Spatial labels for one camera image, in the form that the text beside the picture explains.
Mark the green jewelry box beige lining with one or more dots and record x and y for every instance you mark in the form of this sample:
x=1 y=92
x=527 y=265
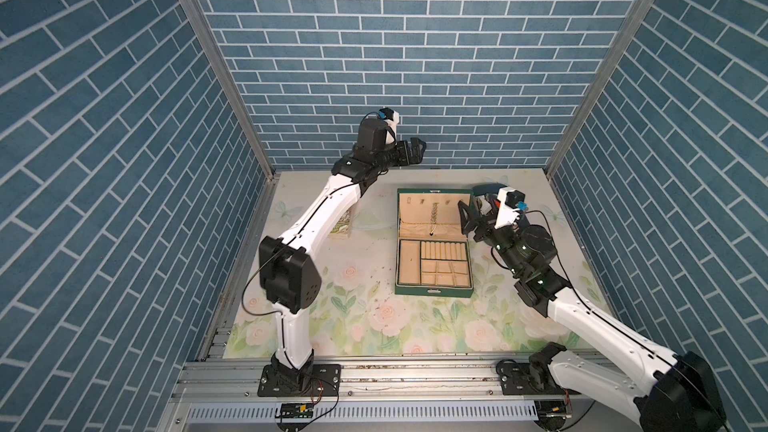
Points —
x=433 y=256

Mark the teal tray of small items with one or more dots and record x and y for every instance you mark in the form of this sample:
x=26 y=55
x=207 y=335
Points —
x=489 y=192

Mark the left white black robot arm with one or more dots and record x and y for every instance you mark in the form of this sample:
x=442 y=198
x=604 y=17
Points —
x=286 y=269

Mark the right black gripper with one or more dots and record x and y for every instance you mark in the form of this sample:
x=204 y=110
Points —
x=478 y=221

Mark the left green circuit board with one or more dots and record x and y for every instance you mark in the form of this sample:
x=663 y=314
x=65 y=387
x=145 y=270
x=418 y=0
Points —
x=299 y=411

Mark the green treehouse paperback book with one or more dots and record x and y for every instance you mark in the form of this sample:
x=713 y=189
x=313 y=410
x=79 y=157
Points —
x=342 y=228

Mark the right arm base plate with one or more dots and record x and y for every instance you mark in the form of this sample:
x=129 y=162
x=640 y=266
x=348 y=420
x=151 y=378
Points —
x=526 y=379

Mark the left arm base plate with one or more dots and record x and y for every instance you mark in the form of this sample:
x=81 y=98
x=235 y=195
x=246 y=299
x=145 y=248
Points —
x=318 y=380

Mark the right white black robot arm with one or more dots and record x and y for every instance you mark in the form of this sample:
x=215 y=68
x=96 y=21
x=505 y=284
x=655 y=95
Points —
x=649 y=384

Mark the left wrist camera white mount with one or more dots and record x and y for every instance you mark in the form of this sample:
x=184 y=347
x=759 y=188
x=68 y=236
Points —
x=390 y=118

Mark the white perforated cable duct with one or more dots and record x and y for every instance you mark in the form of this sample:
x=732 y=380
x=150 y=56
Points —
x=358 y=412

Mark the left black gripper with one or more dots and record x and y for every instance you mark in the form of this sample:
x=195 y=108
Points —
x=413 y=156

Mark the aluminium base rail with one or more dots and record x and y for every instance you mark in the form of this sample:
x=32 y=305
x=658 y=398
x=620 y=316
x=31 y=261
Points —
x=419 y=377

